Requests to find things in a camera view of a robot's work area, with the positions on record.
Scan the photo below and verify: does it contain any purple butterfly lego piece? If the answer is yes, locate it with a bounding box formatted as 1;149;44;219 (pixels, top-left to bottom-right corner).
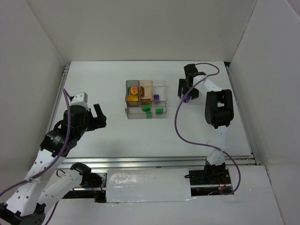
183;96;191;103

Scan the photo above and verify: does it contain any purple lego brick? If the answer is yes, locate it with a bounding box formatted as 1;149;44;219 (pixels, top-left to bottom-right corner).
153;94;160;102

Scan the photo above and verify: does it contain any yellow lego brick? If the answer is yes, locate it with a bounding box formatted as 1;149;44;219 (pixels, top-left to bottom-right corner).
130;86;139;95
127;95;139;102

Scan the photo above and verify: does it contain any green sloped lego brick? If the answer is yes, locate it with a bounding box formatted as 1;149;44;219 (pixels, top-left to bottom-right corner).
156;108;164;114

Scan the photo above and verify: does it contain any brown lego brick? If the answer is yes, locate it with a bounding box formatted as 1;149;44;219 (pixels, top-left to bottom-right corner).
141;97;152;102

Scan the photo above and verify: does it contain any brown yellow lego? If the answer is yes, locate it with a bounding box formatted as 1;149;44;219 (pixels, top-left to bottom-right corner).
140;86;145;97

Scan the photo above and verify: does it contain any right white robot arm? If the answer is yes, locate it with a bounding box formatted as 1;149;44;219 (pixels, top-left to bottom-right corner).
174;62;234;182

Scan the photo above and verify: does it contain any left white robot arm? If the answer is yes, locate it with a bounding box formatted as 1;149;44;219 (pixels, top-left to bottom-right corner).
0;104;106;225

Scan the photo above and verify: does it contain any clear square plastic container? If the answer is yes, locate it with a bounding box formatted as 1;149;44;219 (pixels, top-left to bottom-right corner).
153;80;167;101

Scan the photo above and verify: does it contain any clear long plastic container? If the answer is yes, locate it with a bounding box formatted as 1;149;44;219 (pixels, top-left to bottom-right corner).
126;101;167;119

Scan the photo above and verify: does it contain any orange tinted plastic container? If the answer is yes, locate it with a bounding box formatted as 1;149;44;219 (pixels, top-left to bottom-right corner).
139;80;153;106

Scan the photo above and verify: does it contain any smoky grey plastic container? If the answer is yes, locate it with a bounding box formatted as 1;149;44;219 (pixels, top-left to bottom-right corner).
126;80;140;107

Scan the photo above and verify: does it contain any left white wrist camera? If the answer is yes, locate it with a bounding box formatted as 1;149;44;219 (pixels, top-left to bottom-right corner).
70;92;88;107

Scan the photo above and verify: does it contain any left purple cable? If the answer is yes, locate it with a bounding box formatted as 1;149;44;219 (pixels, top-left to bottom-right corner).
0;88;72;225

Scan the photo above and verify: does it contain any purple cable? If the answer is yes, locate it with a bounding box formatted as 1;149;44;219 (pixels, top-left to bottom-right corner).
174;62;242;195
0;88;72;225

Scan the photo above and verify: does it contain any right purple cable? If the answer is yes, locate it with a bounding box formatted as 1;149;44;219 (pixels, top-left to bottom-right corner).
174;62;242;195

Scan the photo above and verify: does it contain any aluminium frame rail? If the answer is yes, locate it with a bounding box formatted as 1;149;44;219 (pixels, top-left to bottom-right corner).
58;156;258;168

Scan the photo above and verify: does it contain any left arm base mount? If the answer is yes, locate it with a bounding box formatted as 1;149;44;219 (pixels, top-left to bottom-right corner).
71;172;106;203

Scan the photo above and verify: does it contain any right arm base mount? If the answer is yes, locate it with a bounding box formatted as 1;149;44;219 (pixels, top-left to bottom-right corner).
184;169;233;196

